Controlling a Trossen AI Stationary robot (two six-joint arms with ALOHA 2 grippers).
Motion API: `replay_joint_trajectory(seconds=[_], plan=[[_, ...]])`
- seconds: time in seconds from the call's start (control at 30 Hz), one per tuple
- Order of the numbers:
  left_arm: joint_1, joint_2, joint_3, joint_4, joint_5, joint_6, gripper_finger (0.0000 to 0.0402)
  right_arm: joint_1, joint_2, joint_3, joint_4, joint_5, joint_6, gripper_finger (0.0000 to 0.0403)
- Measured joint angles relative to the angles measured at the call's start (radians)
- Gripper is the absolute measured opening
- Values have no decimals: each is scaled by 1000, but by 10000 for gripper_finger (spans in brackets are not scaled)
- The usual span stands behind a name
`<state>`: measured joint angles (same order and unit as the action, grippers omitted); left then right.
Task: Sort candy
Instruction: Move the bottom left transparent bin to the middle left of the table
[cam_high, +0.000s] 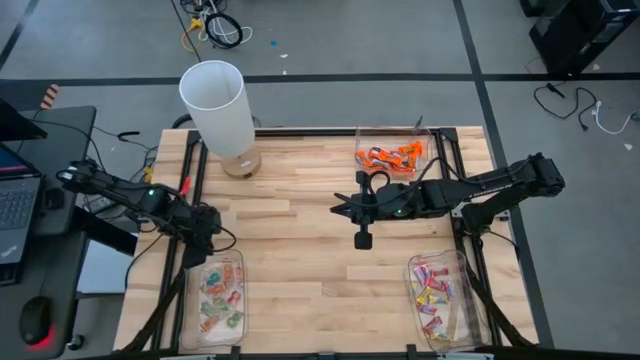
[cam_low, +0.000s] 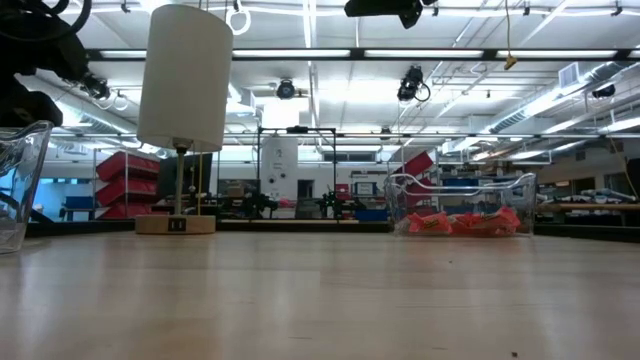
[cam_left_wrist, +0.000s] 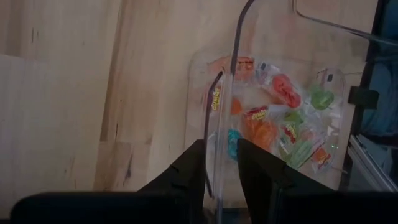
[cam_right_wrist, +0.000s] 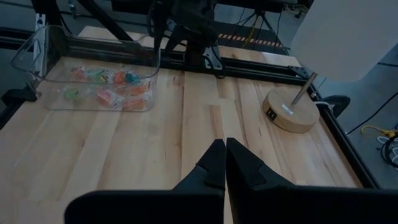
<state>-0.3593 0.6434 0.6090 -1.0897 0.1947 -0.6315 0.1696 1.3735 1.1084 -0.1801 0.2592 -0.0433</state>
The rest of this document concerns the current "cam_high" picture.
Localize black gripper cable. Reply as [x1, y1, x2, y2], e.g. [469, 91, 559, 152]
[212, 225, 238, 253]
[367, 157, 471, 194]

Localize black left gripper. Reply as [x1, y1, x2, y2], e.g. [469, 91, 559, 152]
[174, 204, 224, 270]

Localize orange black striped object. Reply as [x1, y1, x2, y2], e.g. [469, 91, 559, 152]
[39, 83, 60, 111]

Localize small black desk device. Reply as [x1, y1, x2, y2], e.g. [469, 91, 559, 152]
[43, 187, 65, 211]

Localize white cylinder lamp wooden base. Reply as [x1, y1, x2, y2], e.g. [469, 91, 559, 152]
[178, 59, 263, 180]

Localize black screen lid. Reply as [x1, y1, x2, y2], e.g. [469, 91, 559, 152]
[0, 98, 49, 143]

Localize black computer tower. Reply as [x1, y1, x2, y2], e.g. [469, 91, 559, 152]
[528, 0, 640, 76]

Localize clear plastic bin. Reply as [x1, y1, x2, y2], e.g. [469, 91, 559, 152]
[403, 248, 490, 352]
[354, 124, 435, 181]
[179, 248, 250, 350]

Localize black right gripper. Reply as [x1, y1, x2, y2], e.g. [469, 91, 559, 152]
[329, 171, 419, 250]

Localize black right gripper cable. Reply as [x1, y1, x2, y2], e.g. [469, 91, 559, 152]
[367, 157, 471, 194]

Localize white panel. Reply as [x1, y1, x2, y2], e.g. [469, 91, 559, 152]
[77, 238, 134, 296]

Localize black computer mouse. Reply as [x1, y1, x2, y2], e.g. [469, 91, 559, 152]
[18, 295, 53, 347]

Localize black laptop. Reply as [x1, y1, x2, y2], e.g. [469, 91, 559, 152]
[0, 142, 44, 266]

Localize white floor cable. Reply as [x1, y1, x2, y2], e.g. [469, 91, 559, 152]
[591, 101, 637, 136]

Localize black cable coil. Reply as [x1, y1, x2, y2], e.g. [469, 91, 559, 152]
[204, 12, 245, 50]

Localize yellow power cable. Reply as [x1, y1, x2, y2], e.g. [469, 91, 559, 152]
[180, 17, 204, 54]

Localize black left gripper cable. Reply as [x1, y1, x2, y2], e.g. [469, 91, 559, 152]
[212, 225, 238, 253]

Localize black floor cable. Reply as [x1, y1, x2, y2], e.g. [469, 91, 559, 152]
[533, 82, 599, 132]

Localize black desk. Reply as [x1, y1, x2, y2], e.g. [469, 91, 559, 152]
[0, 104, 99, 360]

